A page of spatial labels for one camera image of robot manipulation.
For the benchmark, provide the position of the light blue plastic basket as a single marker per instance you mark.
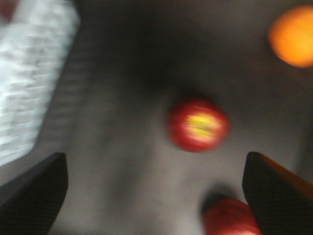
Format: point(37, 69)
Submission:
point(35, 40)

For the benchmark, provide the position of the black wood produce stand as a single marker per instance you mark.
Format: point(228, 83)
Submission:
point(131, 61)

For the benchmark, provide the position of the small orange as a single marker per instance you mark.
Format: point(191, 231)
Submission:
point(291, 36)

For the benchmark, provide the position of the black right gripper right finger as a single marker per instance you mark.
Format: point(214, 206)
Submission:
point(281, 202)

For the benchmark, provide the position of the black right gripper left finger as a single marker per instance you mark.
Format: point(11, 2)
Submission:
point(30, 203)

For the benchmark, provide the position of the dark red apple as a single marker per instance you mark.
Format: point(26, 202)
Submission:
point(228, 216)
point(195, 125)

